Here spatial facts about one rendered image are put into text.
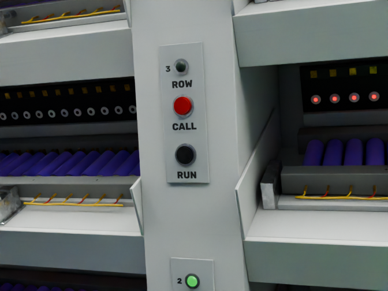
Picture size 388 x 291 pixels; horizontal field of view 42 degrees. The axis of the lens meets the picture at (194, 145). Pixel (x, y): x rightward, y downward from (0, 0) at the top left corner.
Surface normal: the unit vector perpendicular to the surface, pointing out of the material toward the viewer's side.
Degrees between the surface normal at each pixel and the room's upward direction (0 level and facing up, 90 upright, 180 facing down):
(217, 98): 90
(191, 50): 90
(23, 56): 110
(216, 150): 90
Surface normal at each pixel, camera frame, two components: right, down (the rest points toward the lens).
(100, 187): -0.31, 0.42
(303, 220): -0.17, -0.91
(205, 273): -0.34, 0.08
